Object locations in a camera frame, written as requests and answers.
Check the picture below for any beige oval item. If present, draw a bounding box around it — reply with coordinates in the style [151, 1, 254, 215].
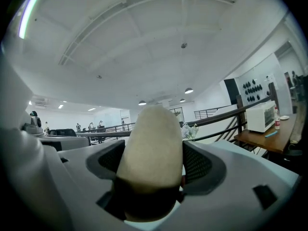
[111, 104, 186, 223]

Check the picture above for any white toaster oven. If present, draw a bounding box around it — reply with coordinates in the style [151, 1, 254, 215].
[245, 100, 277, 133]

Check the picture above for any black chair base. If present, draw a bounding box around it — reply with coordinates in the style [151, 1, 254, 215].
[283, 143, 304, 164]

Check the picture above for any group of black wall items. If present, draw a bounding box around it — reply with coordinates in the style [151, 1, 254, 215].
[242, 79, 263, 103]

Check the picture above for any wooden table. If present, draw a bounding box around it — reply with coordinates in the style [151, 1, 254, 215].
[233, 113, 298, 154]

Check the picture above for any long ceiling strip light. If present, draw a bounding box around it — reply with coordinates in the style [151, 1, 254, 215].
[18, 0, 44, 39]

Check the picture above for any black metal railing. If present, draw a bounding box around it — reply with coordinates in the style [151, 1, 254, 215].
[76, 94, 275, 144]

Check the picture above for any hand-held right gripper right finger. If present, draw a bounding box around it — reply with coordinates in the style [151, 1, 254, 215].
[125, 140, 301, 231]

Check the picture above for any grey device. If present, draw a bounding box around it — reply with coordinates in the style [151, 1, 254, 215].
[22, 110, 44, 135]

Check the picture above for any black wall panel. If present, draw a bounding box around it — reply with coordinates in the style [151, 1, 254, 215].
[223, 78, 239, 105]

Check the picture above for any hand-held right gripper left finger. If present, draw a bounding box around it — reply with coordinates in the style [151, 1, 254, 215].
[57, 139, 136, 231]

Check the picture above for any clear plastic bottle red label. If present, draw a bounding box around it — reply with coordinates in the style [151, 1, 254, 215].
[274, 107, 282, 130]

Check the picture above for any white flower bouquet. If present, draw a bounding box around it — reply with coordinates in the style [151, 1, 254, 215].
[181, 121, 200, 141]

